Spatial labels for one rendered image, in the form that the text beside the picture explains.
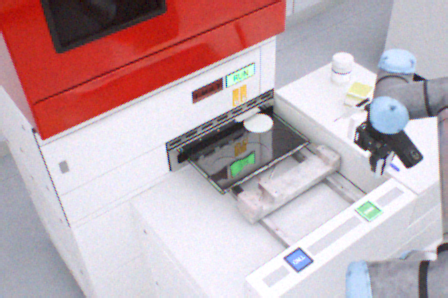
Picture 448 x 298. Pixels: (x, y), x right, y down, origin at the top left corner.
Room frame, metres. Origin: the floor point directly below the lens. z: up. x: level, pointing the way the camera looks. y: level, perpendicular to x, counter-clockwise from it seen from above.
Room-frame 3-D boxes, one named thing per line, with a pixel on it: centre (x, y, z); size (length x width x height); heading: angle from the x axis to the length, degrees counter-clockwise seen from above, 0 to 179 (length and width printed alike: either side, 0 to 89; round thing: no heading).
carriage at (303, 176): (1.12, -0.20, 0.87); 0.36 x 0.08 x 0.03; 124
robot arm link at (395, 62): (0.93, -0.38, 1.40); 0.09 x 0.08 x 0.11; 160
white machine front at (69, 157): (1.26, 0.15, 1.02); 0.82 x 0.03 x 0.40; 124
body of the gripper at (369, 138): (0.94, -0.38, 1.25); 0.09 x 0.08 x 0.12; 34
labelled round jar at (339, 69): (1.52, -0.43, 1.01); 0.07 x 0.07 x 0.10
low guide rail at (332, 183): (1.22, -0.30, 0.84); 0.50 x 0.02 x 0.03; 34
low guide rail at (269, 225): (1.07, -0.07, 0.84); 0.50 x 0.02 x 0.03; 34
